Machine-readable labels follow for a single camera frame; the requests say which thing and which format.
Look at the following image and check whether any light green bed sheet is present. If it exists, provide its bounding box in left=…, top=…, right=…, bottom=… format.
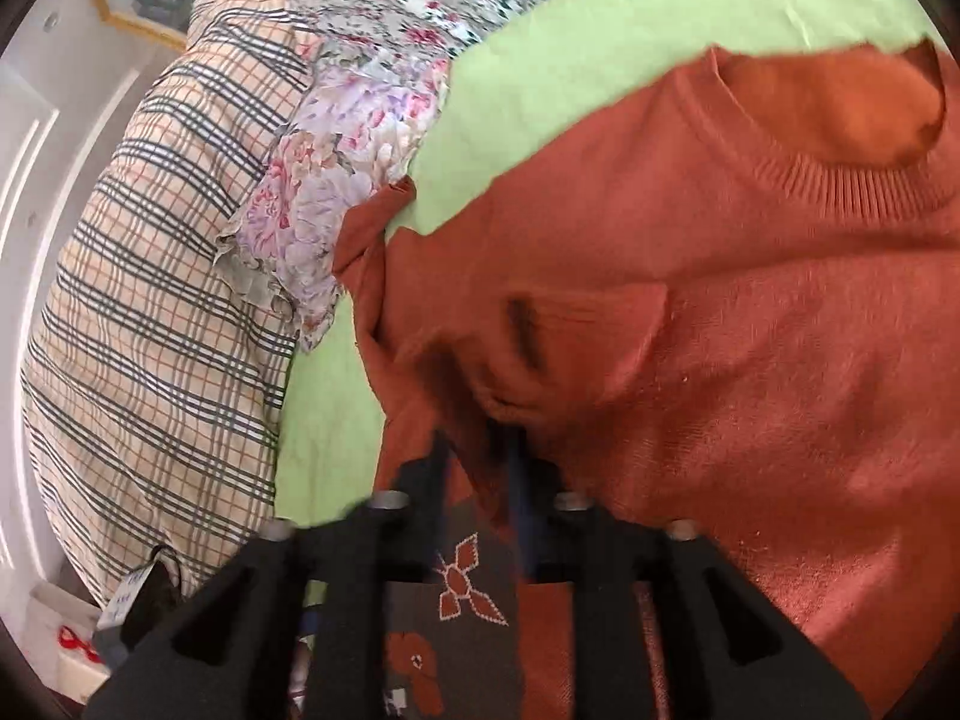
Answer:
left=275, top=0, right=944, bottom=525

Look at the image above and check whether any white box red ribbon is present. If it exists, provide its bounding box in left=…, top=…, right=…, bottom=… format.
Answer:
left=21, top=582, right=109, bottom=706

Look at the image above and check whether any orange knit sweater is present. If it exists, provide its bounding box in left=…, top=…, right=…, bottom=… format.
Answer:
left=334, top=43, right=958, bottom=715

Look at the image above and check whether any plaid checked pillow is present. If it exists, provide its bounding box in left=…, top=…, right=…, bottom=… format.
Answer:
left=21, top=0, right=314, bottom=601

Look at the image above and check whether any pastel floral ruffled pillow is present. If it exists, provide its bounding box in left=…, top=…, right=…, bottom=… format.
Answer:
left=215, top=55, right=451, bottom=351

